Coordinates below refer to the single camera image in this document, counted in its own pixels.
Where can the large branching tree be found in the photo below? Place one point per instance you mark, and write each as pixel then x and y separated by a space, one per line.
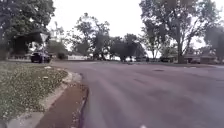
pixel 180 23

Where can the big leafy tree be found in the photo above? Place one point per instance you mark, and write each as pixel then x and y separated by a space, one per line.
pixel 20 20

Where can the white fence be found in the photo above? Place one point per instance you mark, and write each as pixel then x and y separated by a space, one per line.
pixel 77 57

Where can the manhole cover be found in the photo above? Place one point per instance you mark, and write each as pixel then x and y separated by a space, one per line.
pixel 158 70

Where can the grey asphalt road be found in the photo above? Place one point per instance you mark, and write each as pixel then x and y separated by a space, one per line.
pixel 150 96

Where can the triangular road sign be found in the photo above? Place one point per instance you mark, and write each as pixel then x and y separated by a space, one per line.
pixel 44 36

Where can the robot's own part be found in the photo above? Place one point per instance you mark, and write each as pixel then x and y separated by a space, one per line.
pixel 143 126

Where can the low house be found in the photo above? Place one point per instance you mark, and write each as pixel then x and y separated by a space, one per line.
pixel 201 58

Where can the concrete kerb and gutter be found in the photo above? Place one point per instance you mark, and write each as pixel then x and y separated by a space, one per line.
pixel 60 106

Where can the row of trees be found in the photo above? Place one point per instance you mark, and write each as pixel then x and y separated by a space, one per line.
pixel 100 43

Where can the dark car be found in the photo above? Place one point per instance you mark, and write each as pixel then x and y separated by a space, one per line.
pixel 40 56

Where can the grass verge with leaves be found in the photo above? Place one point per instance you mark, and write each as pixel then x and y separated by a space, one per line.
pixel 23 86

